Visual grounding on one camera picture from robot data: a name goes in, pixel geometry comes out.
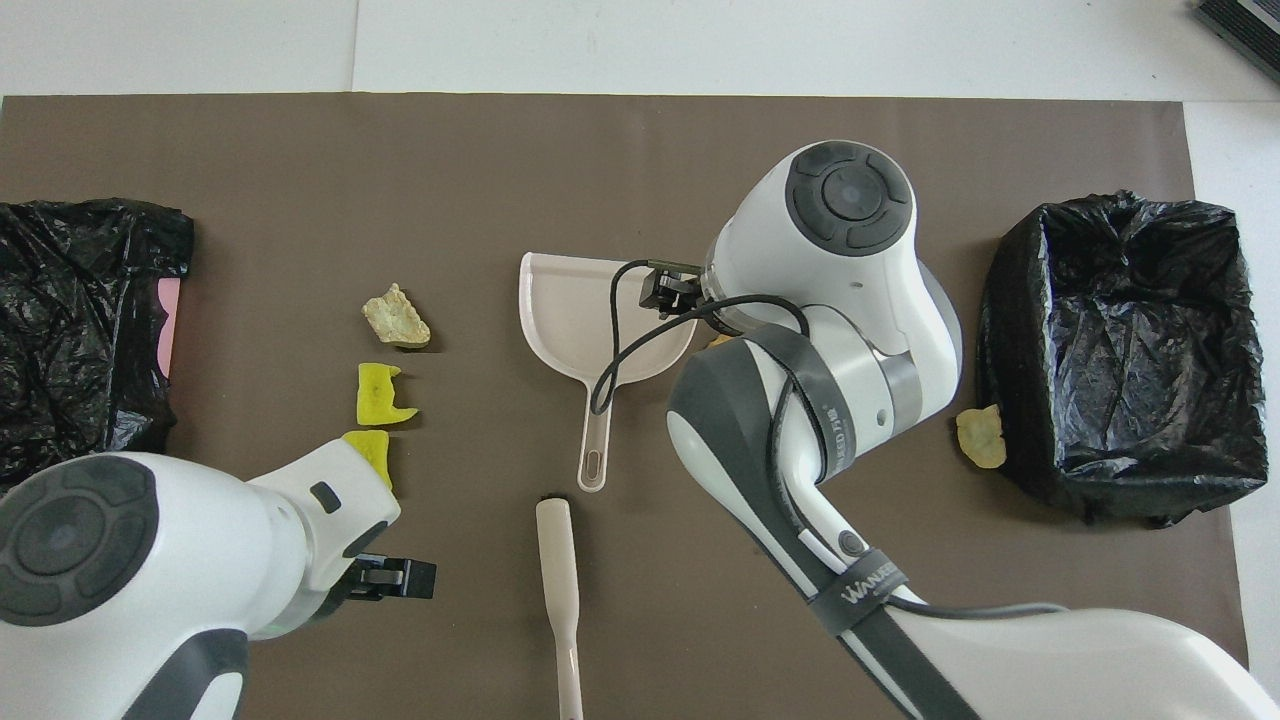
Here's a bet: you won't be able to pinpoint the pink bin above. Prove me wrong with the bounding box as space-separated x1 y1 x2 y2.
157 278 183 376

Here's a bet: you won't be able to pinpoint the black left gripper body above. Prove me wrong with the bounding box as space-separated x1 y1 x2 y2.
333 555 373 603

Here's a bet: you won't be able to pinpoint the pale layered bread chunk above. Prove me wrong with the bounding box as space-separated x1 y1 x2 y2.
362 283 432 349

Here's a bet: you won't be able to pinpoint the black trash bag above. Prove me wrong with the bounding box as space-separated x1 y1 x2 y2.
0 198 195 491

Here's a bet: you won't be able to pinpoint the black ribbed device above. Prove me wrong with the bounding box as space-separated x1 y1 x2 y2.
1195 0 1280 81

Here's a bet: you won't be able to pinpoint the small beige bread chunk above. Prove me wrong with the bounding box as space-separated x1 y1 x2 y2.
955 404 1008 469

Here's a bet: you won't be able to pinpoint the yellow sponge piece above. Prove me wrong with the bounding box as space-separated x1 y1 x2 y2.
340 430 396 491
357 363 420 427

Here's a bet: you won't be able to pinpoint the beige plastic dustpan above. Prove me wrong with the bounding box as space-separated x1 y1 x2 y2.
518 252 701 494

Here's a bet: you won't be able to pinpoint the brown table mat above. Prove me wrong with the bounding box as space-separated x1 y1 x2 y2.
0 95 1251 720

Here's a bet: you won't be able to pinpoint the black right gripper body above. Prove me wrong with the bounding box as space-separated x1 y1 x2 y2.
662 272 713 323

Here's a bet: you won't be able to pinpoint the black bag lined bin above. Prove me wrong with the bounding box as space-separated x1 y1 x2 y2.
975 190 1269 528

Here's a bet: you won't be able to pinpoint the beige hand brush black bristles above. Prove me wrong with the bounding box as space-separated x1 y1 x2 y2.
535 493 584 720

